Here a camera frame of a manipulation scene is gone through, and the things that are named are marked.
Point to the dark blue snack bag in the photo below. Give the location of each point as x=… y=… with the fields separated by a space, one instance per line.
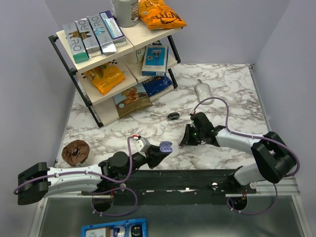
x=155 y=85

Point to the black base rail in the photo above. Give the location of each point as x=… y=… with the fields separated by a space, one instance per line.
x=173 y=187

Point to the black earbud charging case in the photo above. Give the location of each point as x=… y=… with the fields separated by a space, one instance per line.
x=173 y=116

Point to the blue razor box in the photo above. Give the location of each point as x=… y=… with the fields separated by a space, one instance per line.
x=155 y=61

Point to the orange snack bag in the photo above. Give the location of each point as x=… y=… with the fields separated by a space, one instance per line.
x=105 y=77

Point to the black frame wooden shelf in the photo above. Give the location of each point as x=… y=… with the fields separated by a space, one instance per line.
x=102 y=107

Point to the grey printed mug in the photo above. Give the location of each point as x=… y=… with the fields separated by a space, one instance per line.
x=126 y=12

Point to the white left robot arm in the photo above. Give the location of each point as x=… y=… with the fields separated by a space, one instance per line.
x=40 y=181

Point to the brown crumpled wrapper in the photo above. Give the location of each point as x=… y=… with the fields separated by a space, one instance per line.
x=75 y=153

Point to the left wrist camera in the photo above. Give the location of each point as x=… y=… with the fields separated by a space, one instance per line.
x=142 y=144

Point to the teal RO box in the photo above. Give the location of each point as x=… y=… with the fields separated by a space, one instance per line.
x=75 y=42

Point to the purple white box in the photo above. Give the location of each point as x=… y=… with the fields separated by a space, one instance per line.
x=114 y=30

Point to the blue silver RO box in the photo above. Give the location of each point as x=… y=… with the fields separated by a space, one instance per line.
x=103 y=37

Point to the orange chips bag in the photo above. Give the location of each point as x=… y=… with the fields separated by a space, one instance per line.
x=158 y=15

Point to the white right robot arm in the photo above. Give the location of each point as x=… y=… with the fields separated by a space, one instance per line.
x=273 y=160

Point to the brown cookie bag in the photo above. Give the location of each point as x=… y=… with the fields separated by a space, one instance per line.
x=132 y=100

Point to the blue plastic tray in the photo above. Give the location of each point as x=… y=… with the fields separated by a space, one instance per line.
x=125 y=228

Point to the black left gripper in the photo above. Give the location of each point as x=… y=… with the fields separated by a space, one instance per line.
x=156 y=157

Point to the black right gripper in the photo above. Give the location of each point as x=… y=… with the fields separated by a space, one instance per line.
x=186 y=139

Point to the white cup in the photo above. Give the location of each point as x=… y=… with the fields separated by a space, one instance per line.
x=136 y=56

